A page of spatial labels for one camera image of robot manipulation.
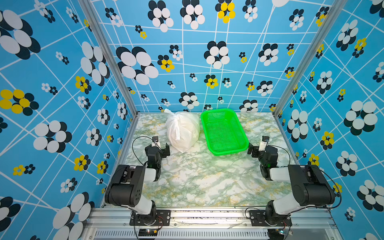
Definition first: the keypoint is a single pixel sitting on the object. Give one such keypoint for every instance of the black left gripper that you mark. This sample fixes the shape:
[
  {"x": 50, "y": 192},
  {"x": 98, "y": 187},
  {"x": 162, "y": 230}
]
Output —
[{"x": 163, "y": 150}]

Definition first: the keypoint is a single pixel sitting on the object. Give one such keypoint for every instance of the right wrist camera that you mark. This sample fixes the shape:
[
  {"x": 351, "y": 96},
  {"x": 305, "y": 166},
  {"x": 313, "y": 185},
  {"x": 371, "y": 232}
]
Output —
[{"x": 264, "y": 142}]

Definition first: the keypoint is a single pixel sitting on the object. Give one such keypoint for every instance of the front aluminium rail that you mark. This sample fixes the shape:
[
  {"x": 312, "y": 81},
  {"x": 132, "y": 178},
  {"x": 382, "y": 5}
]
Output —
[{"x": 235, "y": 223}]

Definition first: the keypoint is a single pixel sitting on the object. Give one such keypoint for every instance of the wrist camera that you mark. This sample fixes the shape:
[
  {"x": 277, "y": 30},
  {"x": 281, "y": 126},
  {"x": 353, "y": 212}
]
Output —
[
  {"x": 155, "y": 142},
  {"x": 264, "y": 142}
]

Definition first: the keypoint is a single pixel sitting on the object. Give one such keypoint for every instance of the white plastic bag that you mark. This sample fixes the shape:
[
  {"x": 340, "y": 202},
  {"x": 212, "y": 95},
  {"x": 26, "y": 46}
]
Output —
[{"x": 183, "y": 129}]

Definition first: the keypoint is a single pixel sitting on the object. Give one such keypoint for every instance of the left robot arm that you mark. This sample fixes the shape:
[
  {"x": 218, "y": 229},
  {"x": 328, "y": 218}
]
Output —
[{"x": 126, "y": 186}]

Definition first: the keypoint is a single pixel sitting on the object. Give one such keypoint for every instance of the right aluminium frame post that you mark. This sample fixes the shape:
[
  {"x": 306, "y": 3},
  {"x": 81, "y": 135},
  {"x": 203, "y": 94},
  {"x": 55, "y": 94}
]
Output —
[{"x": 323, "y": 31}]

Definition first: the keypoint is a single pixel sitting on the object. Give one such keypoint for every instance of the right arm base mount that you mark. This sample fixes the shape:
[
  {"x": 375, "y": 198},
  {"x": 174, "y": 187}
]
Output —
[{"x": 261, "y": 218}]

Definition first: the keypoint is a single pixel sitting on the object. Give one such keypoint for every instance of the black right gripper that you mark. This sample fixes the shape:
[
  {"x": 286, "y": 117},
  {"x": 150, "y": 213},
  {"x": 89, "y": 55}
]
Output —
[{"x": 255, "y": 151}]

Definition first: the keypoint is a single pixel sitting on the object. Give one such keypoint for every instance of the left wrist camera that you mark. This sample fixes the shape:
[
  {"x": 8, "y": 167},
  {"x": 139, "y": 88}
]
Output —
[{"x": 155, "y": 142}]

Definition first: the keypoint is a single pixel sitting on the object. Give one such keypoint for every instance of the green plastic basket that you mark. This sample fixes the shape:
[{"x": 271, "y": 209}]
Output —
[{"x": 224, "y": 132}]

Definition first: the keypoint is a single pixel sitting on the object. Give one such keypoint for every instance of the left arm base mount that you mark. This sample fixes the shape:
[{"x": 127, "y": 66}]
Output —
[{"x": 158, "y": 218}]

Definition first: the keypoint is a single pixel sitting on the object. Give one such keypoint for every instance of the aluminium frame post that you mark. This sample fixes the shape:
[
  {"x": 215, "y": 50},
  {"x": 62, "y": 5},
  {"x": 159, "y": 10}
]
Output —
[
  {"x": 107, "y": 52},
  {"x": 323, "y": 31}
]

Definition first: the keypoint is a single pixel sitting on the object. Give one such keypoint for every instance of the left aluminium frame post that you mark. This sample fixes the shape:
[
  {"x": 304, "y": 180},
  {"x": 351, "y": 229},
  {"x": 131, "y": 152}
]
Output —
[{"x": 107, "y": 52}]

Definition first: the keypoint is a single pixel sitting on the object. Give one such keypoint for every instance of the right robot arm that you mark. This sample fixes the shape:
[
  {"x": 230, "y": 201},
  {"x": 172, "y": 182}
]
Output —
[{"x": 310, "y": 188}]

